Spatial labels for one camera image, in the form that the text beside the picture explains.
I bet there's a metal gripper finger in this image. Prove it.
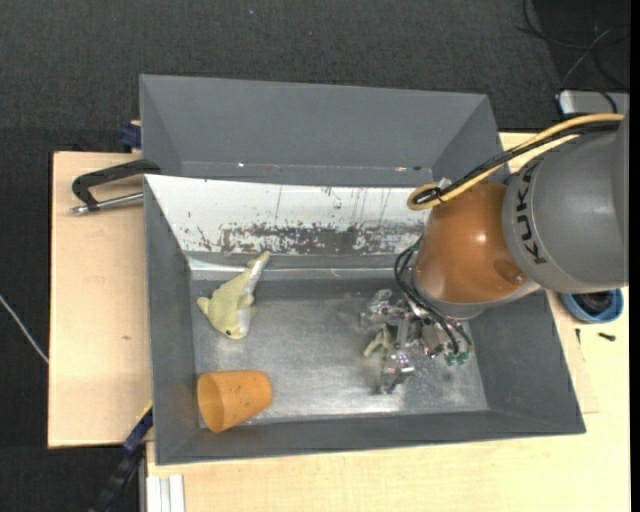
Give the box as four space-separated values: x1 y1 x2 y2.
358 288 407 332
374 350 417 396

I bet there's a pale green toy animal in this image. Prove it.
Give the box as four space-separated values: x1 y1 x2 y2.
362 323 401 359

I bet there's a grey metal bin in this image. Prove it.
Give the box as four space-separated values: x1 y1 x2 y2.
138 73 587 466

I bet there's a yellow-green toy shark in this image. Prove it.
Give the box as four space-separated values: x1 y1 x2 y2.
196 249 273 341

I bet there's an orange plastic cup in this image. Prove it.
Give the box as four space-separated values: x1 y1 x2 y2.
196 369 274 434

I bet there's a blue tape roll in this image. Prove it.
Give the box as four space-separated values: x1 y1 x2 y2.
560 287 626 324

